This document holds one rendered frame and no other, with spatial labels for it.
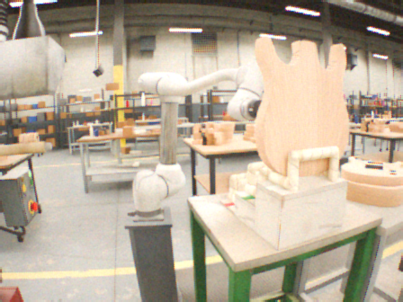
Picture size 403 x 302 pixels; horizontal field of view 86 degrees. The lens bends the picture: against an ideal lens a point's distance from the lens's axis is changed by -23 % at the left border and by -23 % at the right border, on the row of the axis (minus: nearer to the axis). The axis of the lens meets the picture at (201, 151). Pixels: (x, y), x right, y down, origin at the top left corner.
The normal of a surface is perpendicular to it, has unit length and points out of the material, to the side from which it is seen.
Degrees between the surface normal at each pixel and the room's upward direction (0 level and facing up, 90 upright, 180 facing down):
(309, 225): 90
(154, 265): 90
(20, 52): 90
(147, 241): 90
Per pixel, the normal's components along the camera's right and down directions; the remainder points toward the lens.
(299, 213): 0.31, 0.15
